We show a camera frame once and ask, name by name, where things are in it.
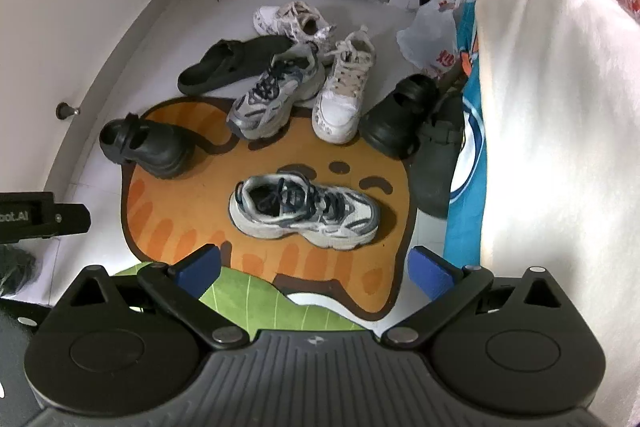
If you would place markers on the grey sneaker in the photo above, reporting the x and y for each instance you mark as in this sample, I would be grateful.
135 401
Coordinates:
276 205
294 76

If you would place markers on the white plastic bag red print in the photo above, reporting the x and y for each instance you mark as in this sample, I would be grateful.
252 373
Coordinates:
430 42

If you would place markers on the white patterned sneaker far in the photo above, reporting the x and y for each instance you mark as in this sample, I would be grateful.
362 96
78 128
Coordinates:
297 20

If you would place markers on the black slipper near door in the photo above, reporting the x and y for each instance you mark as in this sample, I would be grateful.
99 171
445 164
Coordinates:
229 61

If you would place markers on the dark slipper under rack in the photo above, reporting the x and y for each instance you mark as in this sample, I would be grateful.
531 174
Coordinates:
432 168

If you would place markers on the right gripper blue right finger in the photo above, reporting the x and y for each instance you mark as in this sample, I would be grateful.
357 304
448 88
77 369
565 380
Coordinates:
449 290

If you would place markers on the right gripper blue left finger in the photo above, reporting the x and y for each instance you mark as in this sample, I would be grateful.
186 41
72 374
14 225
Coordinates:
177 290

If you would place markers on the white sneaker with beige laces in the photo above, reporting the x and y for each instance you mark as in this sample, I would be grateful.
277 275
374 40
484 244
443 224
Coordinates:
337 109

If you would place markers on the black chunky clog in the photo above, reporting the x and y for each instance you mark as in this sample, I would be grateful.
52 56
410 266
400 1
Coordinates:
163 150
392 125

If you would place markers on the wall door stopper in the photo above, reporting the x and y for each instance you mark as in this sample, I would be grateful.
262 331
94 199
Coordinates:
64 111

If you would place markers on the white cloth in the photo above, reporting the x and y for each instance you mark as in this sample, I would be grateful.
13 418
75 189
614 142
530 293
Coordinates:
559 87

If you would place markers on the green leaf mat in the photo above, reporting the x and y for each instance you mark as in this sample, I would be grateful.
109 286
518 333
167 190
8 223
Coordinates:
256 305

